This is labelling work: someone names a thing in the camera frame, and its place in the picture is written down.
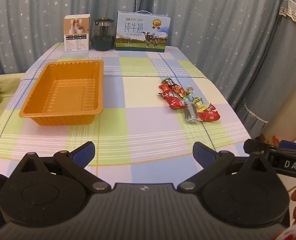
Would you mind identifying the blue star curtain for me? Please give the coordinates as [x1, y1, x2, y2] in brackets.
[0, 0, 288, 120]

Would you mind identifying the orange plastic tray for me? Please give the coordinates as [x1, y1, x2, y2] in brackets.
[19, 60, 104, 126]

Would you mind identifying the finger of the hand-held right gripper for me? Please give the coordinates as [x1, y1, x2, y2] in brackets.
[279, 140, 296, 152]
[243, 139, 273, 162]

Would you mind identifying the light green sofa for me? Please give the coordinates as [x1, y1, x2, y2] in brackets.
[0, 71, 26, 130]

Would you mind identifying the white product box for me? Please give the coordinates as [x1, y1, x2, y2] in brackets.
[64, 14, 91, 52]

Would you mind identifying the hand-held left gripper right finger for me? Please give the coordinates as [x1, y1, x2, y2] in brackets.
[177, 141, 282, 193]

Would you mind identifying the grey black snack packet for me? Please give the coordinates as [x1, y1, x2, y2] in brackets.
[184, 102, 198, 125]

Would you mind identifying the lace-trimmed blue cover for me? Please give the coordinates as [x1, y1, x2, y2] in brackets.
[235, 0, 296, 124]

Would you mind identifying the milk carton gift box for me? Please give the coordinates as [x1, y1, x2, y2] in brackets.
[115, 10, 171, 53]

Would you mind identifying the red snack packet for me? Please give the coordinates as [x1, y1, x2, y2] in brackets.
[199, 110, 221, 122]

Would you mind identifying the dark green glass jar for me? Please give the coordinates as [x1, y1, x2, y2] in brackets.
[91, 17, 115, 51]

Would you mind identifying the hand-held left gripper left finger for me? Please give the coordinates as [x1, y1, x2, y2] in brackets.
[12, 141, 111, 193]

